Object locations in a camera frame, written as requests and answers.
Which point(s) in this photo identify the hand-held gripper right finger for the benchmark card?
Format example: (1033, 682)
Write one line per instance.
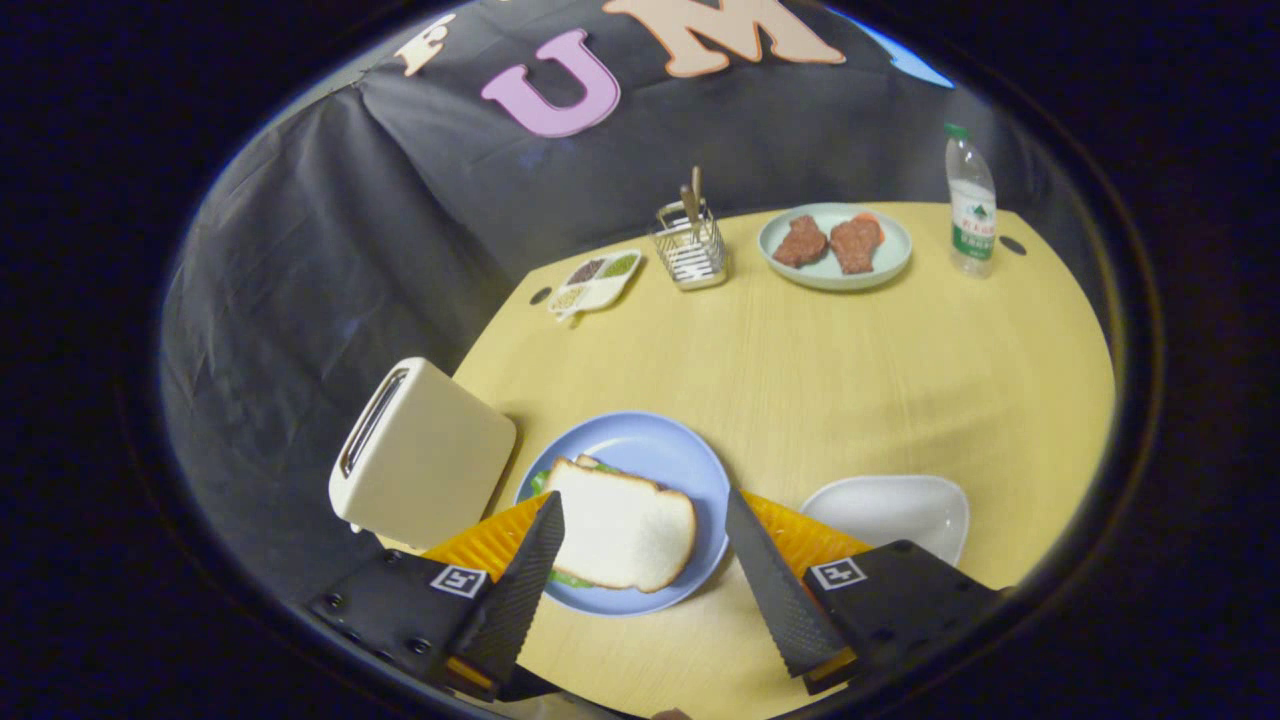
(770, 600)

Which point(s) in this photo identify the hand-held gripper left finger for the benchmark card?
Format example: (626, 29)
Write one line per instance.
(510, 600)

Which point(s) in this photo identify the green lettuce leaf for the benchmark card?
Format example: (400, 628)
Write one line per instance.
(540, 482)

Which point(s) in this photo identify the toasted bread slice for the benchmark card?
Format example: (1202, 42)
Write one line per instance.
(620, 530)

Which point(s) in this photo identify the white plate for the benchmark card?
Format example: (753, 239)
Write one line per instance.
(890, 510)

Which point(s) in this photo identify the white toaster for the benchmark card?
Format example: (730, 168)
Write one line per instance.
(430, 470)

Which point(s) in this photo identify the blue plate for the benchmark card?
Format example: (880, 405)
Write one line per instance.
(650, 445)

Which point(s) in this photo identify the white divided seed dish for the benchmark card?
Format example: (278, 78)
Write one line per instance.
(605, 292)

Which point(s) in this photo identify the pale green plate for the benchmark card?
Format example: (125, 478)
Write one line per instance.
(830, 278)

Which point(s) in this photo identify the brown meat patty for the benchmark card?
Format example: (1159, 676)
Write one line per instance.
(803, 243)
(856, 245)

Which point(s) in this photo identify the black backdrop cloth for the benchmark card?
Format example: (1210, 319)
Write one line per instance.
(300, 280)

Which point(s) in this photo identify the wooden utensil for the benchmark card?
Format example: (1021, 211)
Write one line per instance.
(689, 205)
(697, 180)

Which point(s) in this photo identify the clear plastic water bottle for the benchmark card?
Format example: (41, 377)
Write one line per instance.
(971, 220)

